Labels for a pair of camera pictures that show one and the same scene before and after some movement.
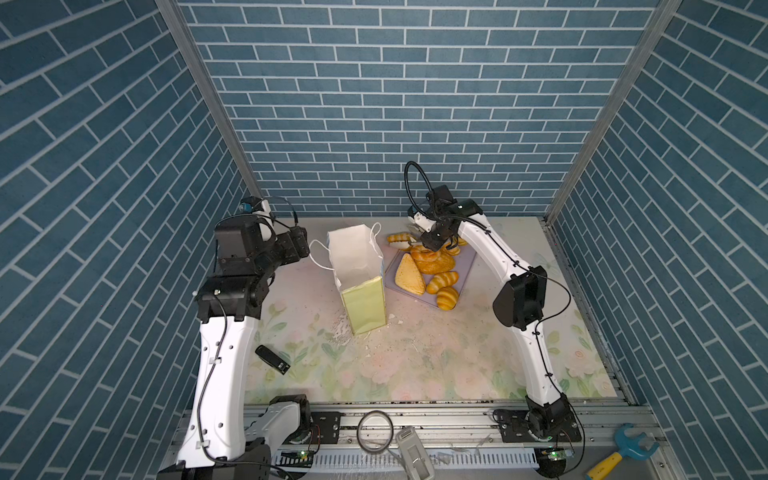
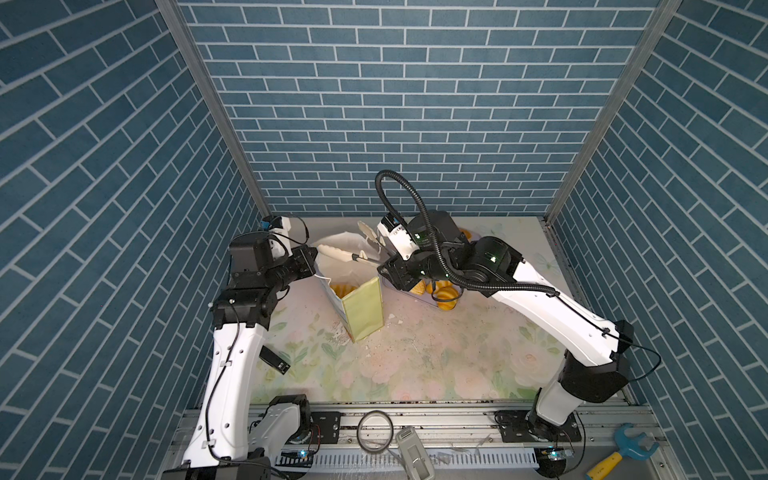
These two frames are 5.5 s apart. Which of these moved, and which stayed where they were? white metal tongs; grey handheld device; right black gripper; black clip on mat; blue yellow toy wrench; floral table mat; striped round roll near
Moved: white metal tongs; right black gripper
Stayed: striped round roll near; floral table mat; blue yellow toy wrench; black clip on mat; grey handheld device
